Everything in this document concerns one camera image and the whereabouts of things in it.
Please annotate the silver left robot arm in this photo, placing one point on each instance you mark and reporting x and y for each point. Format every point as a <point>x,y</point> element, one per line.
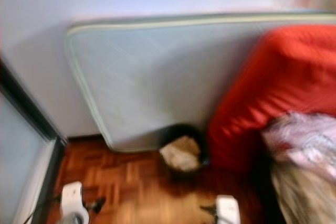
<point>74,217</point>

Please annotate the crumpled brown paper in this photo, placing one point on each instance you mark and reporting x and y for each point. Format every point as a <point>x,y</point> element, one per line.
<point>181,153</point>

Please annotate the black waste bin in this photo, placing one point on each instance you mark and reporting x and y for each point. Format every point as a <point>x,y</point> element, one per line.
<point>199,132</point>

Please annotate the frosted glass sliding door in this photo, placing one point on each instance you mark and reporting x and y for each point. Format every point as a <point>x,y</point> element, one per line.
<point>21,166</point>

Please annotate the bed with beige floral sheet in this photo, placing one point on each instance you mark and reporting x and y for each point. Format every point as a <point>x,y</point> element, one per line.
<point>304,198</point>

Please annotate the pink cartoon print blanket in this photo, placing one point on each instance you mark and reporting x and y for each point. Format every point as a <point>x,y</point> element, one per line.
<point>302,140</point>

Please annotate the red fabric cushion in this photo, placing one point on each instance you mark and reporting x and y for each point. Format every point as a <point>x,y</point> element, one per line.
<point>278,87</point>

